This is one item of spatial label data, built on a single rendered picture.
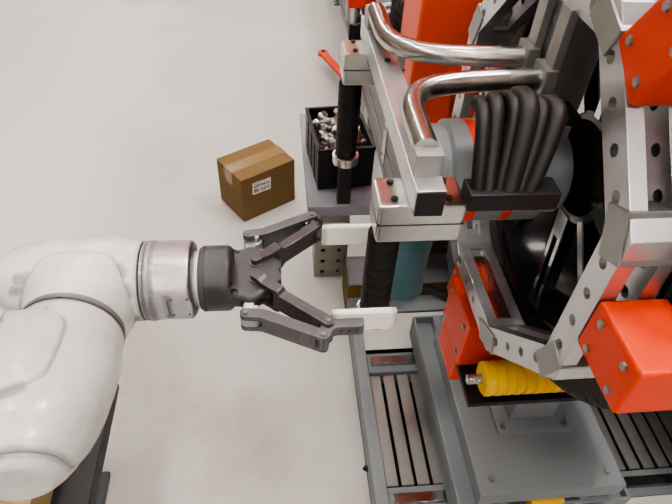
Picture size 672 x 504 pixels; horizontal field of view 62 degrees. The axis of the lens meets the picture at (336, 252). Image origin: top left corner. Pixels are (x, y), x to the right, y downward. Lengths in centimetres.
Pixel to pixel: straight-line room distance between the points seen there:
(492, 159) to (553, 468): 85
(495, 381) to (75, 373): 66
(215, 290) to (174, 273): 5
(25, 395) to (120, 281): 16
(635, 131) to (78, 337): 54
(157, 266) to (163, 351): 104
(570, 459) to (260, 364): 80
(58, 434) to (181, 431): 101
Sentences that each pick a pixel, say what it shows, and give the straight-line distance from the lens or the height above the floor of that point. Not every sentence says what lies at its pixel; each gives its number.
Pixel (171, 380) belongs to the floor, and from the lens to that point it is 159.
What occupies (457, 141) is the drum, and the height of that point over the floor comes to 91.
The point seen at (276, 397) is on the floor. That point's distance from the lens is 152.
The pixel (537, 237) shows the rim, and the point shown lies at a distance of 107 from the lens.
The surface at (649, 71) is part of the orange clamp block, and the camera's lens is 57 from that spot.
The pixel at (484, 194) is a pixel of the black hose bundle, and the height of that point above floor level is 98.
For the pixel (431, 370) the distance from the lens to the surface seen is 142.
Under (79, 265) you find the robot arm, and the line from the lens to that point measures 62.
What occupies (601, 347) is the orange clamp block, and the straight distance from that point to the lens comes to 63.
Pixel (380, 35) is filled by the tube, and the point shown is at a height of 100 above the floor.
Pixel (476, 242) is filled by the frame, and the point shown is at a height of 62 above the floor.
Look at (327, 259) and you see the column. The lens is 173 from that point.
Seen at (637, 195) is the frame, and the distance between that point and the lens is 58.
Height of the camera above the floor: 130
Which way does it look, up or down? 44 degrees down
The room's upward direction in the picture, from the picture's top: 4 degrees clockwise
